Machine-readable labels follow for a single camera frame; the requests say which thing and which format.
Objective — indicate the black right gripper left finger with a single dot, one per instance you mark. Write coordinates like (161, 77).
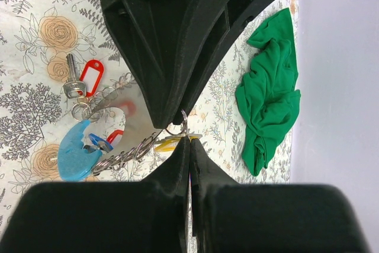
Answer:
(144, 216)

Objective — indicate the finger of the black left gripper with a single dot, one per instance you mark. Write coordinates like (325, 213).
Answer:
(209, 29)
(146, 32)

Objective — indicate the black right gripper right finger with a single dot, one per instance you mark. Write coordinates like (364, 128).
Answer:
(233, 217)

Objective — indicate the key with yellow tag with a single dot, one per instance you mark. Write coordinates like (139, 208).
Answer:
(169, 143)

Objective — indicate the metal key organizer blue handle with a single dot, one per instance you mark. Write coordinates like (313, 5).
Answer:
(112, 108)

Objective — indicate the red key tag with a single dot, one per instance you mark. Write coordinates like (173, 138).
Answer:
(91, 76)

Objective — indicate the red tag at left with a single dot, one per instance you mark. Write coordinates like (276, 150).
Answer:
(114, 138)

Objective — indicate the silver key on red tag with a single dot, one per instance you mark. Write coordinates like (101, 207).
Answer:
(73, 88)

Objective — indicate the green crumpled cloth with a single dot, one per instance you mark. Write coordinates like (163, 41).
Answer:
(267, 97)

